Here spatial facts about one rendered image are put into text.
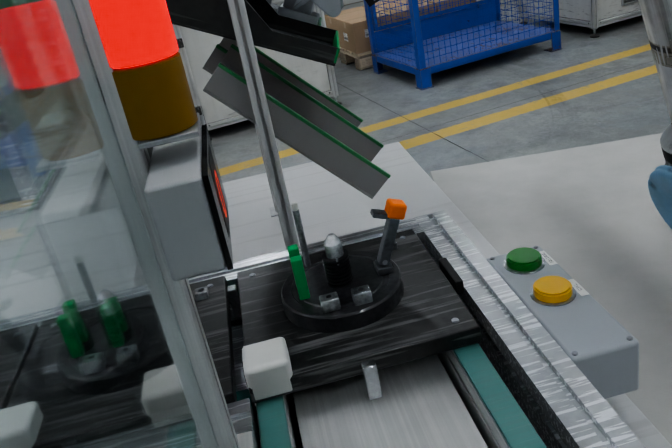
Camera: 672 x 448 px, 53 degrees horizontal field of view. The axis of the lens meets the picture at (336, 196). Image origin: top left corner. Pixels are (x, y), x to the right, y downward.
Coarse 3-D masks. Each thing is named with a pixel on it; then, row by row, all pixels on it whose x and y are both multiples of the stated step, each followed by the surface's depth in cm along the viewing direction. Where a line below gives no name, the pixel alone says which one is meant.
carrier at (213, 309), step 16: (192, 288) 85; (208, 288) 84; (224, 288) 84; (208, 304) 81; (224, 304) 80; (208, 320) 78; (224, 320) 77; (208, 336) 75; (224, 336) 74; (224, 352) 71; (224, 368) 69; (224, 384) 66
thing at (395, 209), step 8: (392, 200) 74; (400, 200) 75; (392, 208) 73; (400, 208) 73; (376, 216) 74; (384, 216) 74; (392, 216) 74; (400, 216) 74; (392, 224) 74; (384, 232) 75; (392, 232) 75; (384, 240) 75; (392, 240) 75; (384, 248) 75; (392, 248) 75; (384, 256) 76; (384, 264) 76
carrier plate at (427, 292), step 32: (320, 256) 87; (416, 256) 83; (256, 288) 82; (416, 288) 76; (448, 288) 75; (256, 320) 76; (288, 320) 75; (384, 320) 72; (416, 320) 70; (448, 320) 70; (320, 352) 68; (352, 352) 68; (384, 352) 67; (416, 352) 67; (320, 384) 67
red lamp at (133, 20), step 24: (96, 0) 42; (120, 0) 41; (144, 0) 42; (96, 24) 42; (120, 24) 42; (144, 24) 42; (168, 24) 44; (120, 48) 42; (144, 48) 43; (168, 48) 44
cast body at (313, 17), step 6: (288, 0) 105; (294, 0) 105; (282, 6) 106; (288, 6) 105; (306, 6) 105; (312, 6) 105; (282, 12) 106; (288, 12) 106; (294, 12) 106; (300, 12) 106; (306, 12) 105; (312, 12) 108; (294, 18) 106; (300, 18) 106; (306, 18) 106; (312, 18) 106; (318, 18) 108
